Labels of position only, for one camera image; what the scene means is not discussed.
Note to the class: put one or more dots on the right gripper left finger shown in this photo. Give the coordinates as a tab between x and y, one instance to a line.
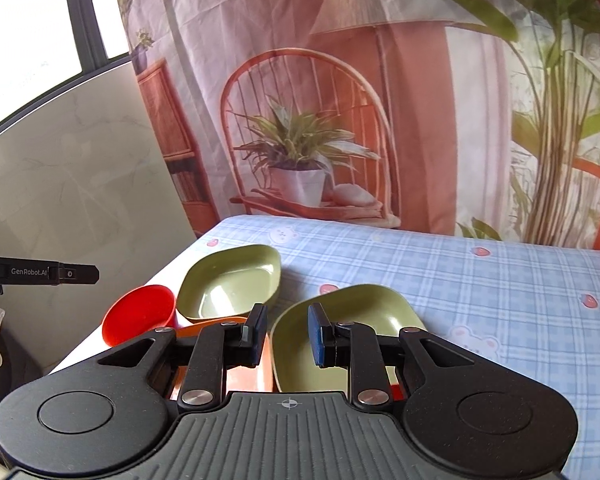
219	348

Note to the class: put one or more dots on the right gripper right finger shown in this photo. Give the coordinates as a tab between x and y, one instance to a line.
354	347

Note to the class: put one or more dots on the red bowl front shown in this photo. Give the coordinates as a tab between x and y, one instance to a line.
397	392

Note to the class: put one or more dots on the red bowl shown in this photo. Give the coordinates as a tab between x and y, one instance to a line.
137	312
397	392

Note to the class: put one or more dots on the green dish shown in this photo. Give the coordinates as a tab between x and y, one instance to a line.
377	306
230	282

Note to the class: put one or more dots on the blue plaid tablecloth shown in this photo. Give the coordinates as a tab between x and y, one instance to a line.
535	309

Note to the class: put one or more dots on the printed room backdrop cloth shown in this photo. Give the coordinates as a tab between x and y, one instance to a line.
476	118

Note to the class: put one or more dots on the dark window frame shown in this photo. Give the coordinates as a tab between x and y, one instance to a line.
48	46

